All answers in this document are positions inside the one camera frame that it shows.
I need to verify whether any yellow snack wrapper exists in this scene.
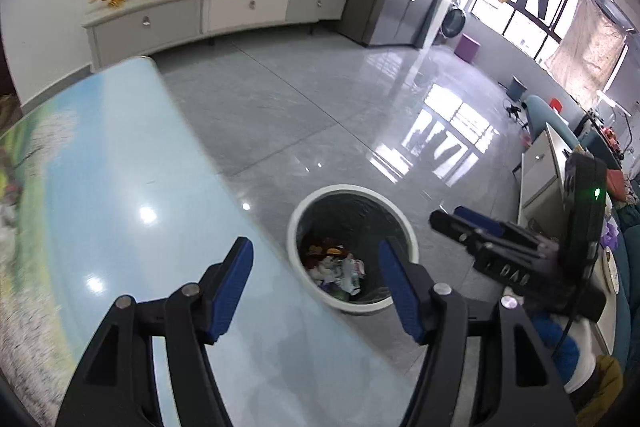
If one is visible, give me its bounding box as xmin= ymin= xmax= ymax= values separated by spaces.
xmin=307 ymin=244 xmax=351 ymax=258

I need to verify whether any person's right forearm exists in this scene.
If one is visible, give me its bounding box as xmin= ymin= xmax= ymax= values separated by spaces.
xmin=530 ymin=311 xmax=624 ymax=414

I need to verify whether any white round trash bin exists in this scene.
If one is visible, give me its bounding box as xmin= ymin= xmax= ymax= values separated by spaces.
xmin=286 ymin=184 xmax=418 ymax=317

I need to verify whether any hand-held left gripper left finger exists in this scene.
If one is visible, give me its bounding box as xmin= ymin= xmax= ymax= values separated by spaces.
xmin=55 ymin=237 xmax=255 ymax=427

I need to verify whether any beige hanging cloth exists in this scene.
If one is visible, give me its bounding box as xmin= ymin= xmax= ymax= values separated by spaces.
xmin=545 ymin=0 xmax=629 ymax=105

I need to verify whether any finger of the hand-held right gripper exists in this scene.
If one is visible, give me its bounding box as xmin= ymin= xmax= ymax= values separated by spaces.
xmin=454 ymin=205 xmax=507 ymax=239
xmin=429 ymin=208 xmax=483 ymax=258

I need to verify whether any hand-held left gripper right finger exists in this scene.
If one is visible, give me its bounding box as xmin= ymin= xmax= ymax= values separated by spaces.
xmin=377 ymin=239 xmax=576 ymax=427

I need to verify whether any white coffee table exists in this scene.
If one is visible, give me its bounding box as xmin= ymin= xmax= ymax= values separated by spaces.
xmin=515 ymin=124 xmax=622 ymax=355

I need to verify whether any washing machine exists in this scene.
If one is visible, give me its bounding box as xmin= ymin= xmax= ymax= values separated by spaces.
xmin=442 ymin=4 xmax=469 ymax=40

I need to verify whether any purple plastic bag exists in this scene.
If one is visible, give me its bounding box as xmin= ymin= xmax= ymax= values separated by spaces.
xmin=600 ymin=217 xmax=617 ymax=253

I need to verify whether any white wrapper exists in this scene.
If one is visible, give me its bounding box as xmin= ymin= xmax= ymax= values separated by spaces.
xmin=312 ymin=254 xmax=368 ymax=298

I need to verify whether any teal sofa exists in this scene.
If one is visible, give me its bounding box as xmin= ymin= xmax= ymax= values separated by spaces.
xmin=525 ymin=94 xmax=640 ymax=360

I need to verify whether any purple stool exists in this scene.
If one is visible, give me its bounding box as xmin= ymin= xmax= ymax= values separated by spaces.
xmin=455 ymin=33 xmax=481 ymax=62

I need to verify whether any white plate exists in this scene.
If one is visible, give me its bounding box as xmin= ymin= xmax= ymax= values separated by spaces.
xmin=602 ymin=252 xmax=621 ymax=294

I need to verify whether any white tv cabinet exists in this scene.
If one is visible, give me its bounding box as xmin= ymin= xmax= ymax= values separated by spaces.
xmin=82 ymin=0 xmax=348 ymax=70

